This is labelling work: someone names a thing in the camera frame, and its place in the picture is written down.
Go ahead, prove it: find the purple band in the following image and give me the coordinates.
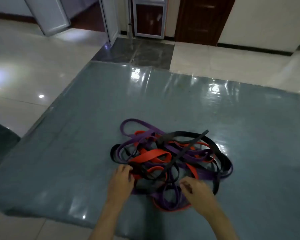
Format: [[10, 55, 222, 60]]
[[116, 118, 233, 212]]

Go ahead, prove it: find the narrow black resistance band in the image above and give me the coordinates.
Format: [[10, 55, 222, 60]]
[[120, 145, 180, 188]]

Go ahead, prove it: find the wide black resistance band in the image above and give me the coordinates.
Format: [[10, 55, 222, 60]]
[[110, 130, 233, 195]]

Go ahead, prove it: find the dark brown wooden door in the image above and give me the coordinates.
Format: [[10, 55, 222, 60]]
[[174, 0, 237, 47]]

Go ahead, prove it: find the narrow white door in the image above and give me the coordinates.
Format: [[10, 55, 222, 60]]
[[99, 0, 119, 46]]

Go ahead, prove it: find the white framed glass door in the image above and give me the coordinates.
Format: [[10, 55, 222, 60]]
[[131, 0, 168, 40]]

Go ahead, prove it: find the white open door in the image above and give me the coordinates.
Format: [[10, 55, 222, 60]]
[[22, 0, 71, 37]]

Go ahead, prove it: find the person's right hand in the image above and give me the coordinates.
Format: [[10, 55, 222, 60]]
[[179, 176, 223, 218]]

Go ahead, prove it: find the person's left forearm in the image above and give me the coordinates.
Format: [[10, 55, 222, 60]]
[[88, 199, 128, 240]]

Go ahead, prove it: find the red resistance band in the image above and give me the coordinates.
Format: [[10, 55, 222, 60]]
[[129, 130, 215, 213]]

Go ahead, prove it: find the teal felt table cover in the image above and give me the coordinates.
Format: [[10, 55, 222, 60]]
[[0, 61, 300, 240]]

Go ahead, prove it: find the person's left hand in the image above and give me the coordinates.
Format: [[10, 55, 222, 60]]
[[107, 164, 135, 202]]

